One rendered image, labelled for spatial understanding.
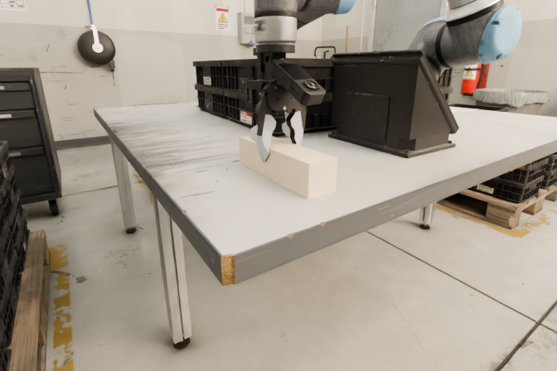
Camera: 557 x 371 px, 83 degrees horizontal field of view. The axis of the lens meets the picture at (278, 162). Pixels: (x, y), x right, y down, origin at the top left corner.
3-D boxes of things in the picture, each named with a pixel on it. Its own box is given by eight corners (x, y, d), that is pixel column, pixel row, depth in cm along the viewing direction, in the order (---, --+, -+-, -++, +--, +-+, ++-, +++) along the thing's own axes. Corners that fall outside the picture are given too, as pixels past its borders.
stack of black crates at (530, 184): (540, 194, 195) (559, 122, 182) (520, 205, 179) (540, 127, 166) (473, 175, 227) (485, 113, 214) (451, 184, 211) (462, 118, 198)
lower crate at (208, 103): (287, 113, 141) (287, 87, 138) (224, 119, 127) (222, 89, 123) (248, 105, 174) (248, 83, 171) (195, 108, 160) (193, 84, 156)
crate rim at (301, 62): (352, 66, 102) (352, 59, 102) (273, 66, 88) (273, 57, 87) (287, 66, 135) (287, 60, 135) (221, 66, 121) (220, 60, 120)
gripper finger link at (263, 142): (253, 156, 64) (263, 112, 62) (268, 163, 59) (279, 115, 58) (239, 155, 62) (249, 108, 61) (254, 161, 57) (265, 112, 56)
